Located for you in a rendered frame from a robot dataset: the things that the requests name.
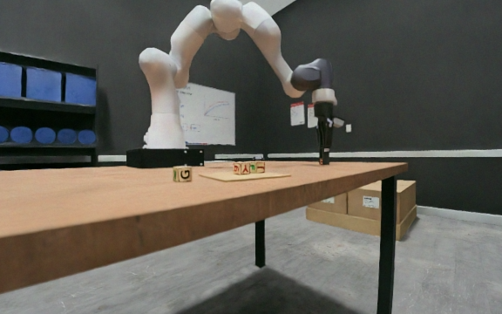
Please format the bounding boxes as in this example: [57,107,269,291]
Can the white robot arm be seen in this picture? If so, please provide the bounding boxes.
[139,0,337,148]

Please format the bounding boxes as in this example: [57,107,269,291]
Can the beige flat mat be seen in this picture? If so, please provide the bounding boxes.
[198,172,291,183]

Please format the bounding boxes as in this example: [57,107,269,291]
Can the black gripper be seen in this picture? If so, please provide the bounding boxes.
[314,102,334,165]

